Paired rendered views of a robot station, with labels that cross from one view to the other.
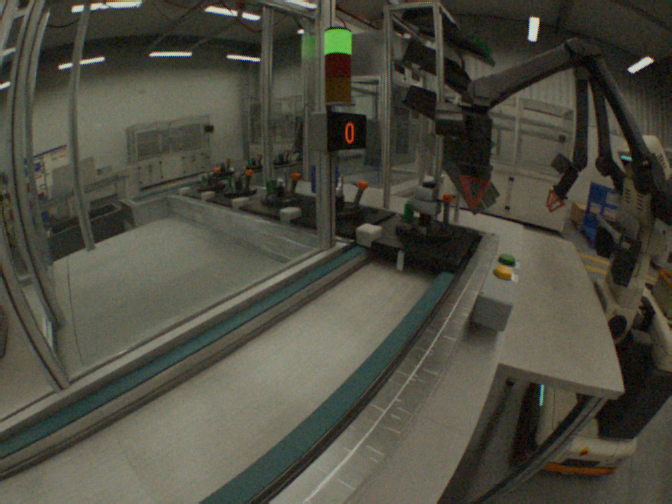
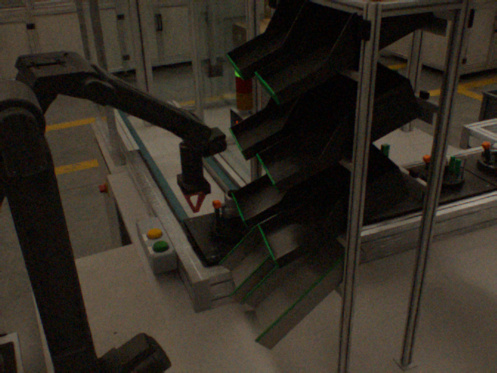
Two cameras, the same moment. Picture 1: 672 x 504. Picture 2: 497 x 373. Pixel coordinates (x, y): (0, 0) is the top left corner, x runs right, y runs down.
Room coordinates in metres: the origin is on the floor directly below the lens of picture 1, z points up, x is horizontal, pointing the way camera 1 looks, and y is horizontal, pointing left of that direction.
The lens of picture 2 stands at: (1.33, -1.28, 1.79)
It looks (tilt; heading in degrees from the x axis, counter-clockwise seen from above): 28 degrees down; 121
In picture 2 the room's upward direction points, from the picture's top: 2 degrees counter-clockwise
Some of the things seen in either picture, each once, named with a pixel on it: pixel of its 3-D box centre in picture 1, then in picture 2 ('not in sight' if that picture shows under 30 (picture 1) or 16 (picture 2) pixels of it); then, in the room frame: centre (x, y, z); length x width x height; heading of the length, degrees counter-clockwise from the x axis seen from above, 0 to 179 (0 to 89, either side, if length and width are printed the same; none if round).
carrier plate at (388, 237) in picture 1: (423, 236); (234, 232); (0.64, -0.21, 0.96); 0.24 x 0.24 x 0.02; 53
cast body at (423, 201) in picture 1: (423, 196); (237, 202); (0.64, -0.21, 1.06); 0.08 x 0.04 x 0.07; 50
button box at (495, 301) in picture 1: (499, 287); (155, 243); (0.44, -0.33, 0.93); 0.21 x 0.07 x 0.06; 143
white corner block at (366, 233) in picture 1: (368, 235); not in sight; (0.62, -0.08, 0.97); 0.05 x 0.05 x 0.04; 53
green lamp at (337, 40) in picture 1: (337, 43); not in sight; (0.56, 0.00, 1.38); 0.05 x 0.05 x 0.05
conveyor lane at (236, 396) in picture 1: (343, 310); (210, 199); (0.41, -0.01, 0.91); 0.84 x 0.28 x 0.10; 143
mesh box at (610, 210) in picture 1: (618, 221); not in sight; (2.83, -4.69, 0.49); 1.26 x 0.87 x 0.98; 58
